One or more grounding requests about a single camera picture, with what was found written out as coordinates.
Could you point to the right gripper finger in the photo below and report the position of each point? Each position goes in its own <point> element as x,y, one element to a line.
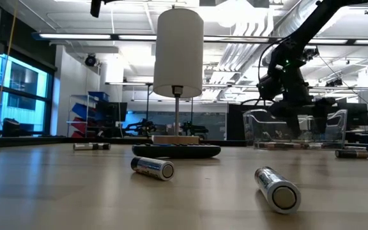
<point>294,126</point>
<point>321,120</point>

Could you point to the black copper AA battery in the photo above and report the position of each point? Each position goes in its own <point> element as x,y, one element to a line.
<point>268,146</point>
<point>289,146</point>
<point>351,154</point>
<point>314,146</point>

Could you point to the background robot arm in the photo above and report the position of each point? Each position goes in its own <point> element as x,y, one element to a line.
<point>195,129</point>
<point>141,127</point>

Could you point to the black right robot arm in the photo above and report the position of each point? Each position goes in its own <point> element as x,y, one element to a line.
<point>315,22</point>

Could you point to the black monitor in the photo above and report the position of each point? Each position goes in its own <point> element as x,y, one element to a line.
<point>356,113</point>
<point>115,111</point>

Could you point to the clear plastic bin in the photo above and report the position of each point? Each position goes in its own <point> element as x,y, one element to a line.
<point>254,127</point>

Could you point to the silver AA battery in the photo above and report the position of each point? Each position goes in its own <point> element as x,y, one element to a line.
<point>85,146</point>
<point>276,188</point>
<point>152,167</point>

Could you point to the black remote control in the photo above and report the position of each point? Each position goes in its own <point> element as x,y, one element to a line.
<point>177,151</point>

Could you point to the white shade wooden table lamp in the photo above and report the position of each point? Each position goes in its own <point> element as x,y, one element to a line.
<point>177,51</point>

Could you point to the black ceiling speaker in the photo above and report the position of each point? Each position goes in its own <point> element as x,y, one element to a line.
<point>90,60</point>

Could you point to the shelf with coloured bins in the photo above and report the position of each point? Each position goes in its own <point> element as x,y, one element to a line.
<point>81,111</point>

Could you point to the ceiling light strip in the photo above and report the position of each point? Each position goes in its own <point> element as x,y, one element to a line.
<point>75,36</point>

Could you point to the large window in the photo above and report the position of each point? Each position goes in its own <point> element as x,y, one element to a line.
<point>21,96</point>

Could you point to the black office chair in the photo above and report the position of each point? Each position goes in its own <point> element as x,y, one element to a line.
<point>11,127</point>

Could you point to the white ventilation duct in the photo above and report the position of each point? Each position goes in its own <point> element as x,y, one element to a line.
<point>286,19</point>

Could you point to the black overhead camera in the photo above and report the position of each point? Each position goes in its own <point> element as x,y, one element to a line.
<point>95,8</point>

